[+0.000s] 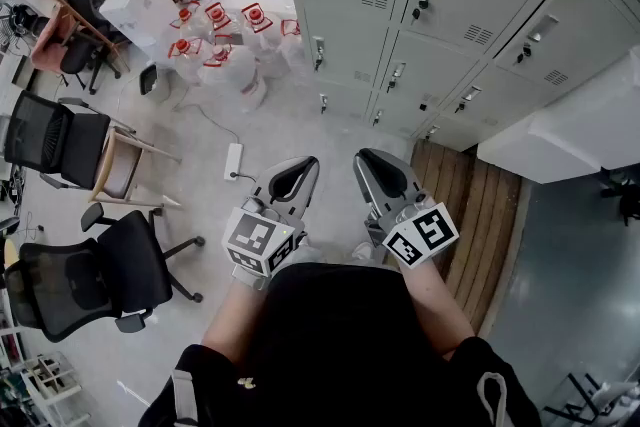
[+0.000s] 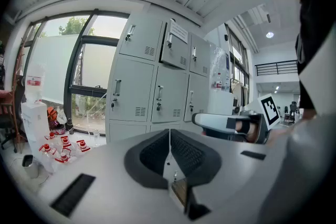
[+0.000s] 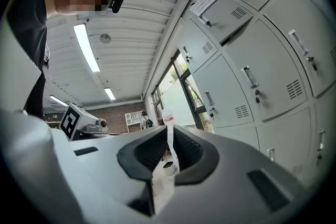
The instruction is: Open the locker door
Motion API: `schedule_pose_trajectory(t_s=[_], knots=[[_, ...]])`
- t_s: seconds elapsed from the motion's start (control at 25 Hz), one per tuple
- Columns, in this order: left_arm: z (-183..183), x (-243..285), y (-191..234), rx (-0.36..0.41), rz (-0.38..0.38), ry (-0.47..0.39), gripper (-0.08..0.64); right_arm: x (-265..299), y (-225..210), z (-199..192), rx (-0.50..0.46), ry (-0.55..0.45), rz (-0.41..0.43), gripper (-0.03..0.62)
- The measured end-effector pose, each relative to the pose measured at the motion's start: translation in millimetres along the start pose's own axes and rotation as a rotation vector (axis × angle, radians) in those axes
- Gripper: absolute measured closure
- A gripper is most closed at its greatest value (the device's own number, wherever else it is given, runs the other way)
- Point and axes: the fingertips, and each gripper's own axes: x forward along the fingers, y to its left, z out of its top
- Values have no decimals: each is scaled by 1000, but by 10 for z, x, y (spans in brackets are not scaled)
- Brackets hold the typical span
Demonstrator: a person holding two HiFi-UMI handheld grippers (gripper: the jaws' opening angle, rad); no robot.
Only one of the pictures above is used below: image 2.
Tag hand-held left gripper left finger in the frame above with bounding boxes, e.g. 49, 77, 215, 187
123, 128, 171, 190

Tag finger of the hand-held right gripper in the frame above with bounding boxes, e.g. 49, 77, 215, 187
191, 112, 237, 141

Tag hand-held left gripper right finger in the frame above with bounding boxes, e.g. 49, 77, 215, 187
170, 128, 223, 187

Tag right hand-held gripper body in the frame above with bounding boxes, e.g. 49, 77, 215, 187
195, 93, 281, 144

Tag grey metal locker cabinet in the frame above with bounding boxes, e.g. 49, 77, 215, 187
106, 14, 212, 144

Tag person's right forearm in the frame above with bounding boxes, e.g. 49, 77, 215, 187
267, 109, 320, 146

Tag grey metal locker door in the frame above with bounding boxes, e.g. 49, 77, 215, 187
159, 19, 190, 71

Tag person's right hand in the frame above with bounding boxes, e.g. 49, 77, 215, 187
235, 121, 260, 143

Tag clothes rack with garments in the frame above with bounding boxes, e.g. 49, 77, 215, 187
230, 77, 249, 108

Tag clear plastic bag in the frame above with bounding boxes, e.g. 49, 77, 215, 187
209, 43, 230, 92

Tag black metal railing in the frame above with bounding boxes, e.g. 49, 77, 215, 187
255, 59, 299, 77

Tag pile of clear water jugs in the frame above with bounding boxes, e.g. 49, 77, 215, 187
38, 131, 92, 174

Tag pink round container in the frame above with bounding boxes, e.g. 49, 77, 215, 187
54, 123, 66, 136

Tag white plastic bag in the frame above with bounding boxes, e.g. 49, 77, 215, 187
56, 107, 68, 125

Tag white paper notice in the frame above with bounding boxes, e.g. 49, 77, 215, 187
169, 20, 189, 44

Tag orange black bag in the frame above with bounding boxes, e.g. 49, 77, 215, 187
47, 106, 59, 124

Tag small white waste bin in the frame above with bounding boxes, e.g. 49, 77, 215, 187
22, 154, 40, 179

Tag white water dispenser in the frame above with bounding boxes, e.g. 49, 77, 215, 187
20, 101, 50, 166

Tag black framed window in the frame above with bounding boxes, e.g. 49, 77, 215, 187
25, 9, 131, 137

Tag large dispenser water bottle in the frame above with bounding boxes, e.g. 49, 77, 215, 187
25, 64, 47, 103

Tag person's black shirt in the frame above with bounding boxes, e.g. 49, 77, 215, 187
294, 0, 336, 111

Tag black swivel stool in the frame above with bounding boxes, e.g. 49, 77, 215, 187
0, 112, 19, 153

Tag brown wooden rack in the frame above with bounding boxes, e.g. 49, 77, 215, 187
10, 38, 29, 154

